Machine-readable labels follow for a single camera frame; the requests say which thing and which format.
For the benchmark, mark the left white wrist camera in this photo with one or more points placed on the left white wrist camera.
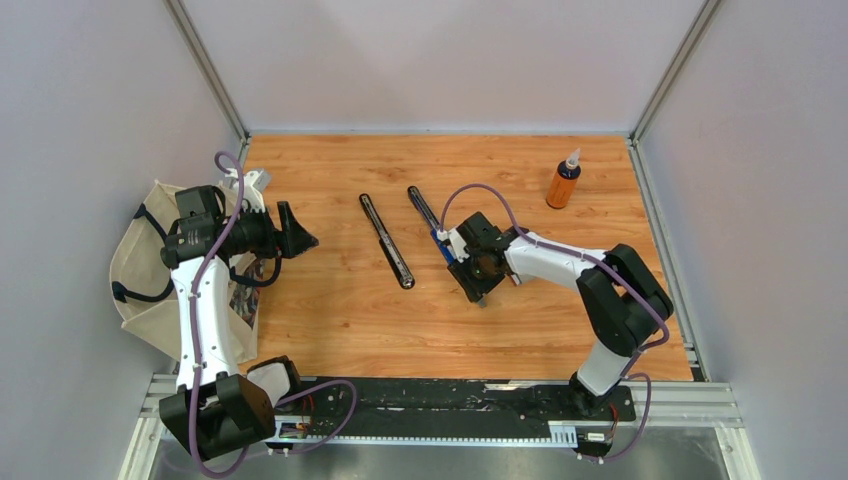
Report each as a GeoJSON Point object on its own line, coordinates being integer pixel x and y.
{"type": "Point", "coordinates": [253, 184]}

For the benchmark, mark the blue stapler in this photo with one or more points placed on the blue stapler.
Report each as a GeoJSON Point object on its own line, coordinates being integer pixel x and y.
{"type": "Point", "coordinates": [426, 212]}

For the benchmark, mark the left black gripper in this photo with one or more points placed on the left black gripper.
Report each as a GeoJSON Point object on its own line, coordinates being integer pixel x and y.
{"type": "Point", "coordinates": [290, 241]}

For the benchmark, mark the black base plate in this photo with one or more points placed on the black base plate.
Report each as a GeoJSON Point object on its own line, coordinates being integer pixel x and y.
{"type": "Point", "coordinates": [442, 410]}

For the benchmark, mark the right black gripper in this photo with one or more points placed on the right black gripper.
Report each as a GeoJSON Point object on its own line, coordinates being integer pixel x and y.
{"type": "Point", "coordinates": [472, 288]}

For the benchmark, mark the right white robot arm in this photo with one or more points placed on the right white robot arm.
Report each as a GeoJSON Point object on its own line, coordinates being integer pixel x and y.
{"type": "Point", "coordinates": [624, 302]}

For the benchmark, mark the orange glue bottle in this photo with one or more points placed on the orange glue bottle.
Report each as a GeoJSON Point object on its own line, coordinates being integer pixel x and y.
{"type": "Point", "coordinates": [564, 181]}

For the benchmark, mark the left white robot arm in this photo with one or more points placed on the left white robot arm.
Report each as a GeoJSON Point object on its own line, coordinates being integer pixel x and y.
{"type": "Point", "coordinates": [216, 409]}

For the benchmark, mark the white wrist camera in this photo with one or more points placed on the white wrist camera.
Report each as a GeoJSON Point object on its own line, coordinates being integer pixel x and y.
{"type": "Point", "coordinates": [253, 184]}
{"type": "Point", "coordinates": [451, 245]}

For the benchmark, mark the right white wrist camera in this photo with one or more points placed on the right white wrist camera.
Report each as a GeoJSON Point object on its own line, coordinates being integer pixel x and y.
{"type": "Point", "coordinates": [451, 245]}

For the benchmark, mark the beige tote bag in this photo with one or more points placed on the beige tote bag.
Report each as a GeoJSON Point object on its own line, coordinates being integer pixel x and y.
{"type": "Point", "coordinates": [141, 286]}

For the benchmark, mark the black stapler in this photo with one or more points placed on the black stapler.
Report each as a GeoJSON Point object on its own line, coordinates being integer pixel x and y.
{"type": "Point", "coordinates": [399, 267]}

